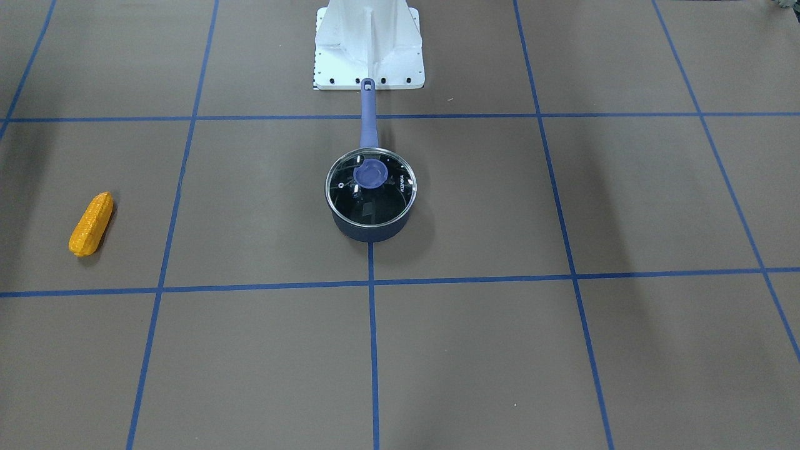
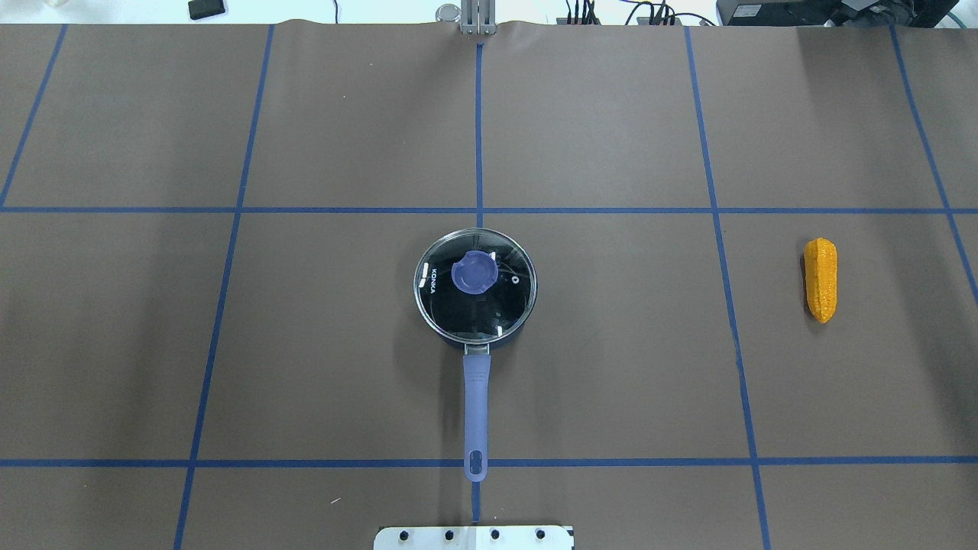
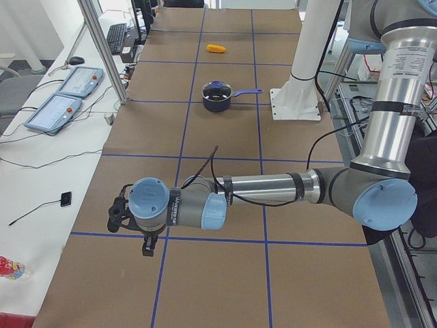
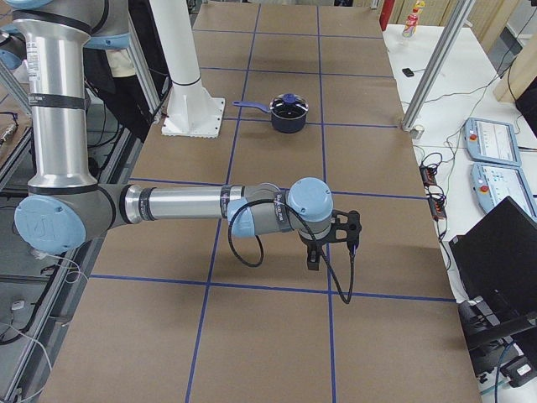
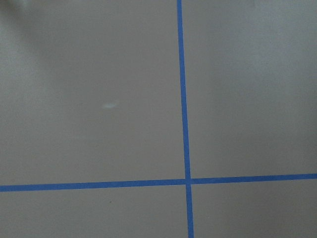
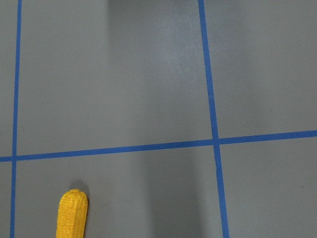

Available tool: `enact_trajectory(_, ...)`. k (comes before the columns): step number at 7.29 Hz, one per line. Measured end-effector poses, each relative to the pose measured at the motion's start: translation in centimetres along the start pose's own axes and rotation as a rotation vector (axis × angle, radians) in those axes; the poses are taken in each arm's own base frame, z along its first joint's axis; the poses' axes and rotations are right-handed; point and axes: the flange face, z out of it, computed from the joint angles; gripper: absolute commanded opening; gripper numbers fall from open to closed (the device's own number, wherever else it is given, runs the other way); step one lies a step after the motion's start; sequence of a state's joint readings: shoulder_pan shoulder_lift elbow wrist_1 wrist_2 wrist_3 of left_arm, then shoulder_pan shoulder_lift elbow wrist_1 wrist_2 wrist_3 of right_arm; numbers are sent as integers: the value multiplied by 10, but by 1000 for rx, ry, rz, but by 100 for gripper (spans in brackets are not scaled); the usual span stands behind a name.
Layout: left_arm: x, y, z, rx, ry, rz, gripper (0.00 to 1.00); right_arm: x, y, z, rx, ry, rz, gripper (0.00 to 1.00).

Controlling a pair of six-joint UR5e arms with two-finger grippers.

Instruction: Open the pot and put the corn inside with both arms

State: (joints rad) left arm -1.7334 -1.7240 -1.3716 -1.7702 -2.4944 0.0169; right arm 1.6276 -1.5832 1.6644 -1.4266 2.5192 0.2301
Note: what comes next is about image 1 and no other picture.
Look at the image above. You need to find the glass pot lid blue knob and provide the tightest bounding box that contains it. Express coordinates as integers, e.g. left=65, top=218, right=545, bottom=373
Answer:
left=324, top=147, right=418, bottom=229

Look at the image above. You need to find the yellow corn cob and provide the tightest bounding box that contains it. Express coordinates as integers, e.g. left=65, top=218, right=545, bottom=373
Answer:
left=68, top=191, right=114, bottom=258

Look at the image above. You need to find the dark blue saucepan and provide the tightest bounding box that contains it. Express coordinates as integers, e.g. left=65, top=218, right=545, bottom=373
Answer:
left=324, top=79, right=418, bottom=243

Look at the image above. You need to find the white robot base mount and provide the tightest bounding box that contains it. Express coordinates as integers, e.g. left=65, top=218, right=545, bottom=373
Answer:
left=312, top=1, right=426, bottom=91

